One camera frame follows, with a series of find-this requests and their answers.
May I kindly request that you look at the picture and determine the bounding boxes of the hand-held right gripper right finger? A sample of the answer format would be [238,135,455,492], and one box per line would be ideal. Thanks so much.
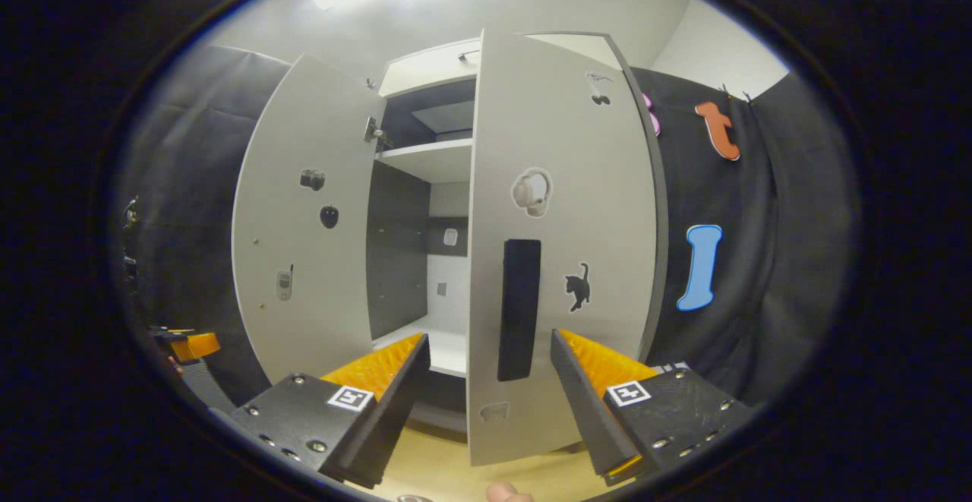
[550,329,756,488]

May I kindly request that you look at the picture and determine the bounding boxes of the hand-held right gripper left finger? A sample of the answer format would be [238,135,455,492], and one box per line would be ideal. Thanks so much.
[226,333,431,490]

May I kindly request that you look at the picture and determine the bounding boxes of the white cabinet door camera sticker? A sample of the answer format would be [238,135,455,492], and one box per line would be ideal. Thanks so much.
[232,54,387,387]

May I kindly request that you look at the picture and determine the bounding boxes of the white and grey cabinet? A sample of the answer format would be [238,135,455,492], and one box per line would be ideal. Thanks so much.
[364,37,481,434]

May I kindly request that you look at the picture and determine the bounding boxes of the white cabinet door headphone sticker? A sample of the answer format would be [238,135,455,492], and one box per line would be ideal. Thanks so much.
[465,29,669,467]

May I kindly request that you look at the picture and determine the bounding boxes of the white cabinet shelf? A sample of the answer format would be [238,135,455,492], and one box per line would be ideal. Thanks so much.
[375,138,475,185]
[372,315,469,378]

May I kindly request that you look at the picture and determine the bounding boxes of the metal door hinge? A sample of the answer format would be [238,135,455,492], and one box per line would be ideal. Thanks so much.
[363,115,393,151]

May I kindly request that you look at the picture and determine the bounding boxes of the white cabinet drawer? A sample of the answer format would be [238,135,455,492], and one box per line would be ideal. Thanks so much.
[377,39,481,99]

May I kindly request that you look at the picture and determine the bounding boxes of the dark metal stand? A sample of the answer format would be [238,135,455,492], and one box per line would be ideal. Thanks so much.
[121,197,145,294]

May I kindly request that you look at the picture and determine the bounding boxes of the black backdrop cloth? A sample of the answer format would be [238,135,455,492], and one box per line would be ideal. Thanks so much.
[114,45,863,412]

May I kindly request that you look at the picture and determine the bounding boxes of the black door handle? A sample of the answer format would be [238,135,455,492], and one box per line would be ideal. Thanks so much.
[497,239,542,382]

